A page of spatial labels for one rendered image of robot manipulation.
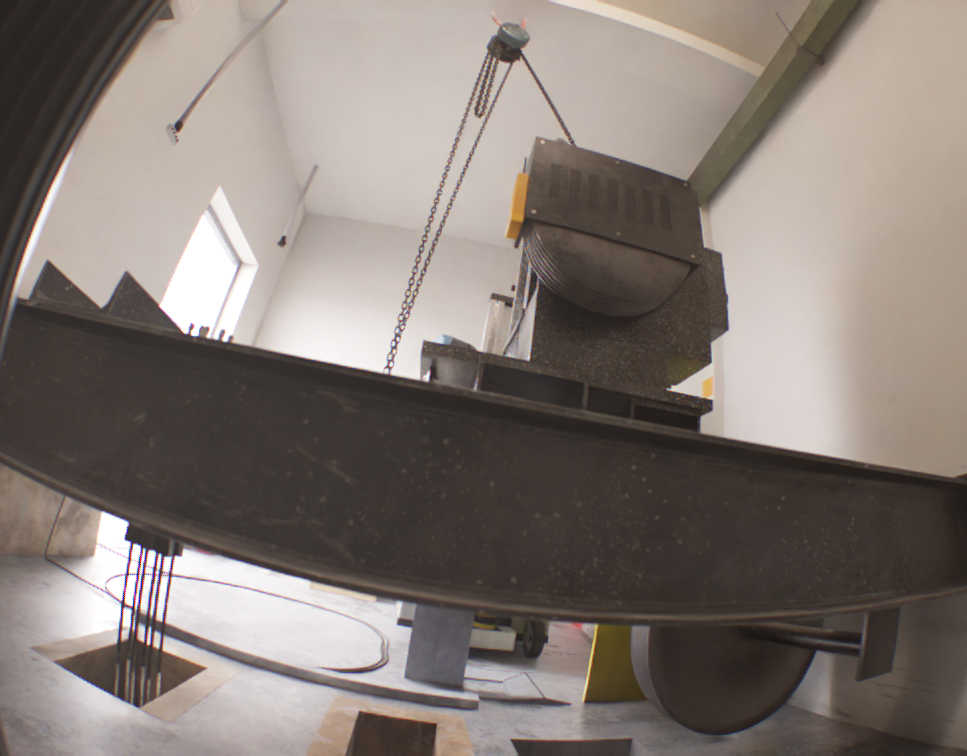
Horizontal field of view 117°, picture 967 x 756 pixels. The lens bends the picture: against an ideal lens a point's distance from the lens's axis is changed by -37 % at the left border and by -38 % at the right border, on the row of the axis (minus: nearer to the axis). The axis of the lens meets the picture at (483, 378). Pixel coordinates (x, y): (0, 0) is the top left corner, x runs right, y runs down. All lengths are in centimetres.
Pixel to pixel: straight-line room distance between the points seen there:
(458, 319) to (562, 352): 264
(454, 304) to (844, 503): 328
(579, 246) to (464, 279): 282
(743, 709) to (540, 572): 96
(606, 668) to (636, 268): 122
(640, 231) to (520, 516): 80
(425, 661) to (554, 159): 152
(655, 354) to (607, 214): 36
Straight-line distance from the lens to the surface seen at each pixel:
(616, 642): 163
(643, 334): 120
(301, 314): 381
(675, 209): 131
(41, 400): 86
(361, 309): 374
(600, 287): 106
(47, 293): 89
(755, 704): 146
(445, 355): 104
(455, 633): 158
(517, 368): 100
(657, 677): 122
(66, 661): 123
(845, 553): 93
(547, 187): 118
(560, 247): 109
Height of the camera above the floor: 49
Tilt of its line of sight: 20 degrees up
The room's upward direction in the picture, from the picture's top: 9 degrees clockwise
